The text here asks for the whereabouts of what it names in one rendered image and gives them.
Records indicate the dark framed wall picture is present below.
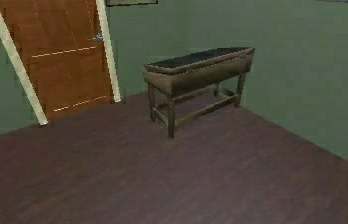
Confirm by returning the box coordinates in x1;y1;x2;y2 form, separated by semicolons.
105;0;159;7

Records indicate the brown wooden bench table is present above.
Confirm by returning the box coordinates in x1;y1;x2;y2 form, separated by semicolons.
143;46;256;139

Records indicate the brown wooden room door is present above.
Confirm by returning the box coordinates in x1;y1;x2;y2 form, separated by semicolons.
0;0;122;127

